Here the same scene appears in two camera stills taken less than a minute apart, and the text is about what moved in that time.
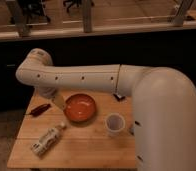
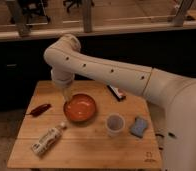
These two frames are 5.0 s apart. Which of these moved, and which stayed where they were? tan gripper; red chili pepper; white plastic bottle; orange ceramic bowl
Moved: tan gripper
Stayed: red chili pepper; white plastic bottle; orange ceramic bowl
